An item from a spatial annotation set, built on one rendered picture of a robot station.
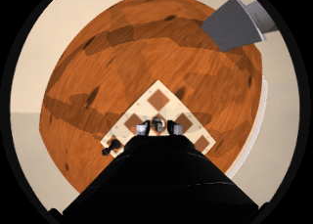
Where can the chessboard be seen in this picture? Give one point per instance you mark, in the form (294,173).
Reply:
(158,102)

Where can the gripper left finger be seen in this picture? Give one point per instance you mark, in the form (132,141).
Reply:
(141,128)

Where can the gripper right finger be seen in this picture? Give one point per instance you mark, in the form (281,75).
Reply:
(174,128)

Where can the black king chess piece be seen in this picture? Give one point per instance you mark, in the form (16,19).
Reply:
(114,145)

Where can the grey chess queen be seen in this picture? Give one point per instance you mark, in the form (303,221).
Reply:
(158,124)

